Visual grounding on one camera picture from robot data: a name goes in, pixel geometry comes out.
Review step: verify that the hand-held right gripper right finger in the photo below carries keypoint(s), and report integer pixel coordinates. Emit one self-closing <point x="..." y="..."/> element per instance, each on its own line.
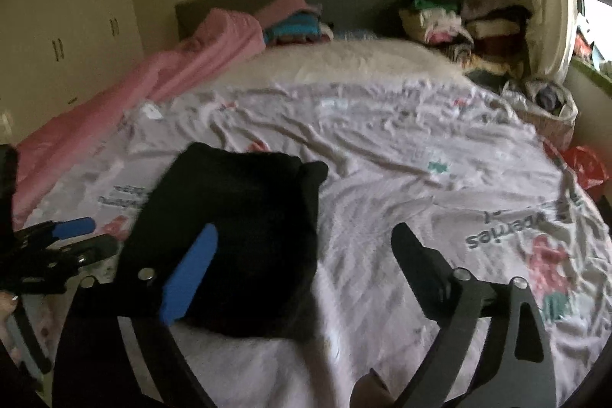
<point x="420" y="269"/>

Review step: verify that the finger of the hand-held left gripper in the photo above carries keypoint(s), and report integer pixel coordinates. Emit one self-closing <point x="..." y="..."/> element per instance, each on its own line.
<point x="95" y="248"/>
<point x="74" y="227"/>

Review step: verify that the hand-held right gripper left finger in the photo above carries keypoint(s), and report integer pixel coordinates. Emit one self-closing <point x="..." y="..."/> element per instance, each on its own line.
<point x="191" y="274"/>

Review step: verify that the black sweater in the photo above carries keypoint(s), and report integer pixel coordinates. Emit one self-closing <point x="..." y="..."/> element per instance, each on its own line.
<point x="239" y="221"/>

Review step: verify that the white bag of clothes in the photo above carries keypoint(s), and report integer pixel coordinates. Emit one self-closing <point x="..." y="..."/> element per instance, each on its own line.
<point x="545" y="107"/>

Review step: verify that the pile of mixed clothes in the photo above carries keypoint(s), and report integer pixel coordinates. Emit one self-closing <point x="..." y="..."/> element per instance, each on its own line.
<point x="444" y="25"/>

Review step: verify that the stack of colourful folded clothes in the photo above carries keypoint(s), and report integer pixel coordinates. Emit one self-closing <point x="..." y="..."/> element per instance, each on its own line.
<point x="296" y="30"/>

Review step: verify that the person's left hand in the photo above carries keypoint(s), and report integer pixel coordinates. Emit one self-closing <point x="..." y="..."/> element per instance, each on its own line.
<point x="7" y="304"/>

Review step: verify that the printed bed sheet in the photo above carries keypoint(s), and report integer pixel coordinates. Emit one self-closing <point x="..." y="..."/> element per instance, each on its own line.
<point x="382" y="150"/>

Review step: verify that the pink quilt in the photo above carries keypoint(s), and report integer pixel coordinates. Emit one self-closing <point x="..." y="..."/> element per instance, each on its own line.
<point x="143" y="78"/>

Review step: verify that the red plastic bag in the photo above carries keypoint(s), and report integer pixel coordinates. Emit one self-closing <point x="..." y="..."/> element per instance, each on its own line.
<point x="583" y="166"/>

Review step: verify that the cream wardrobe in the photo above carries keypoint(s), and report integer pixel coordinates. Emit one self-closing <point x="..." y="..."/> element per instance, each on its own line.
<point x="62" y="30"/>

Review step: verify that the cream blanket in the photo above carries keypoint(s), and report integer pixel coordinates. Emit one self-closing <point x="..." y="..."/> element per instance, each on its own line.
<point x="358" y="59"/>

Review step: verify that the window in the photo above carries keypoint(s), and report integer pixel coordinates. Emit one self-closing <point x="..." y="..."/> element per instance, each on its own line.
<point x="595" y="6"/>

